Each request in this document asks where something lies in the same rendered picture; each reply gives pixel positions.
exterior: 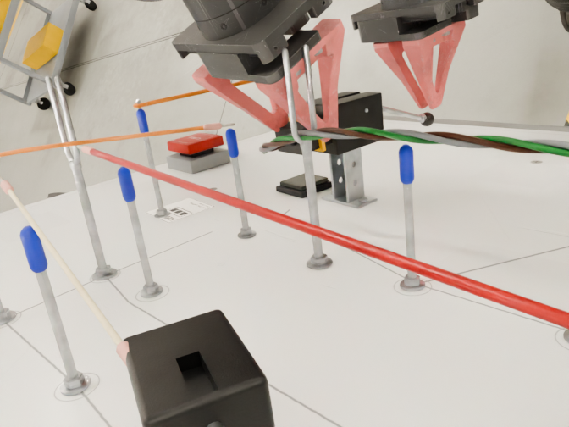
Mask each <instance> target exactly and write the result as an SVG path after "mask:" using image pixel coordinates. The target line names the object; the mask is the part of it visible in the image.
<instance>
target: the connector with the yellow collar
mask: <svg viewBox="0 0 569 427"><path fill-rule="evenodd" d="M296 123H297V130H308V129H307V128H305V127H304V126H303V125H302V124H300V123H299V122H297V121H296ZM289 134H291V128H290V122H288V123H287V124H286V125H285V126H283V127H280V132H275V136H276V137H278V136H287V135H289ZM319 148H320V147H319V142H318V140H312V151H314V150H317V149H319ZM278 150H279V152H284V153H294V154H299V155H302V150H301V145H300V143H298V142H294V143H291V144H289V145H286V146H284V147H281V148H280V149H278Z"/></svg>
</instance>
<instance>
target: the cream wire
mask: <svg viewBox="0 0 569 427"><path fill-rule="evenodd" d="M0 182H1V184H0V186H1V188H2V189H3V191H4V192H5V193H6V194H8V195H10V196H11V198H12V199H13V200H14V202H15V204H16V205H17V207H18V208H19V210H20V211H21V213H22V214H23V215H24V216H25V218H26V219H27V220H28V222H29V223H30V225H31V226H32V228H33V229H34V231H35V232H36V233H37V235H38V236H39V237H40V238H41V240H42V242H43V243H44V245H45V246H46V247H47V249H48V251H49V252H50V253H51V254H52V256H53V257H54V258H55V260H56V261H57V263H58V264H59V266H60V267H61V269H62V270H63V271H64V273H65V274H66V275H67V276H68V278H69V280H70V281H71V282H72V284H73V285H74V287H75V289H76V290H77V291H78V292H79V293H80V295H81V296H82V298H83V299H84V301H85V302H86V304H87V305H88V307H89V308H90V309H91V311H92V312H93V313H94V314H95V316H96V317H97V319H98V320H99V322H100V323H101V325H102V326H103V328H104V329H105V331H107V333H108V334H109V336H110V337H111V339H112V340H113V342H114V343H115V345H116V346H117V348H116V353H117V354H118V355H119V357H120V358H121V359H122V361H123V362H124V364H125V366H126V355H127V352H128V351H129V344H128V342H127V341H123V340H122V339H121V337H120V336H119V334H118V333H117V332H116V330H115V329H114V328H113V326H112V325H111V324H110V323H109V321H108V320H107V318H106V317H105V316H104V314H103V313H102V311H101V310H100V309H99V307H98V306H97V305H96V304H95V302H94V301H93V300H92V298H91V297H90V295H89V294H88V293H87V291H86V289H85V288H84V287H83V285H82V284H81V283H80V282H79V281H78V279H77V278H76V277H75V275H74V273H73V272H72V271H71V269H70V268H69V266H68V265H67V264H66V263H65V262H64V260H63V259H62V257H61V256H60V255H59V253H58V252H57V250H56V249H55V248H54V246H53V245H52V243H51V242H50V241H49V240H48V239H47V237H46V236H45V234H44V233H43V232H42V230H41V228H40V227H39V226H38V224H37V223H36V222H35V220H34V219H33V218H32V217H31V216H30V214H29V212H28V211H27V210H26V208H25V207H24V205H23V204H22V203H21V201H20V200H19V199H18V198H17V196H16V195H15V194H14V188H13V187H12V186H11V184H10V183H9V182H8V181H7V180H4V179H3V177H0ZM126 367H127V366H126Z"/></svg>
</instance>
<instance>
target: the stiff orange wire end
mask: <svg viewBox="0 0 569 427"><path fill-rule="evenodd" d="M252 82H253V81H244V80H242V81H238V82H234V83H231V84H232V85H234V86H241V85H245V84H249V83H252ZM208 92H210V91H209V90H208V89H202V90H199V91H191V92H187V93H183V94H179V95H175V96H171V97H164V98H160V99H156V100H152V101H148V102H143V103H139V104H137V103H135V104H133V108H142V107H146V106H151V105H154V104H159V103H165V102H169V101H173V100H177V99H181V98H185V97H192V96H195V95H200V94H203V93H208Z"/></svg>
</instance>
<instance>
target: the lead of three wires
mask: <svg viewBox="0 0 569 427"><path fill-rule="evenodd" d="M298 134H299V136H300V137H301V139H302V140H303V141H308V140H307V135H306V134H305V130H298ZM294 142H296V141H295V139H294V138H293V136H292V133H291V134H289V135H287V136H278V137H276V138H274V139H273V140H272V141H271V142H265V143H263V144H262V146H260V147H259V151H260V152H262V153H263V154H265V153H267V152H273V151H276V150H278V149H280V148H281V147H284V146H286V145H289V144H291V143H294Z"/></svg>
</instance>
